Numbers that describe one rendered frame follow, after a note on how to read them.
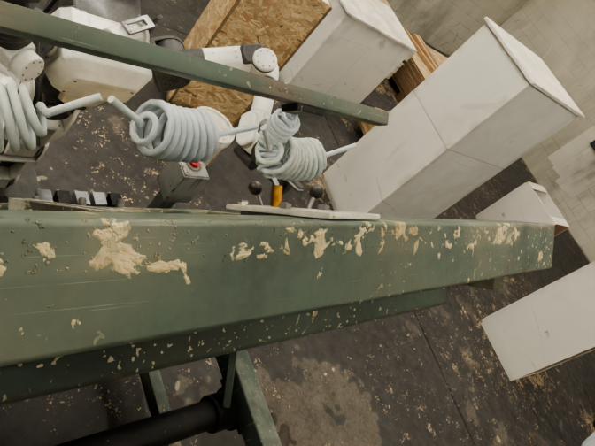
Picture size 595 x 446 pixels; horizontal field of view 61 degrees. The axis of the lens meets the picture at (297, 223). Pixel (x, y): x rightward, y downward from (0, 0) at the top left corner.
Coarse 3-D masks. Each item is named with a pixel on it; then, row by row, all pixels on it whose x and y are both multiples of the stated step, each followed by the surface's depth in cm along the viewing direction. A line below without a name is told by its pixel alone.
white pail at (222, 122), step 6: (198, 108) 315; (204, 108) 320; (210, 108) 323; (216, 114) 326; (222, 114) 327; (216, 120) 322; (222, 120) 327; (228, 120) 328; (222, 126) 323; (228, 126) 327; (222, 138) 316; (228, 138) 320; (222, 144) 312; (228, 144) 318; (216, 156) 340; (204, 162) 325; (210, 162) 345
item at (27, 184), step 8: (32, 168) 240; (24, 176) 235; (32, 176) 238; (16, 184) 230; (24, 184) 233; (32, 184) 235; (0, 192) 223; (8, 192) 226; (16, 192) 228; (24, 192) 231; (32, 192) 233
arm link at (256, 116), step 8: (248, 112) 156; (256, 112) 156; (264, 112) 158; (240, 120) 157; (248, 120) 155; (256, 120) 154; (264, 120) 161; (240, 136) 155; (248, 136) 153; (240, 144) 155; (248, 144) 154
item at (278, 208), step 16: (288, 112) 65; (304, 112) 64; (320, 112) 65; (272, 128) 67; (288, 128) 66; (272, 144) 68; (256, 160) 70; (272, 176) 70; (272, 192) 70; (16, 208) 136; (32, 208) 128; (48, 208) 121; (64, 208) 114; (80, 208) 108; (96, 208) 112; (240, 208) 68; (256, 208) 66; (272, 208) 64; (288, 208) 64; (304, 208) 72; (320, 208) 69
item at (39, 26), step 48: (0, 0) 38; (96, 48) 44; (144, 48) 47; (0, 96) 43; (96, 96) 48; (288, 96) 61; (0, 144) 44; (144, 144) 54; (192, 144) 56; (288, 144) 74
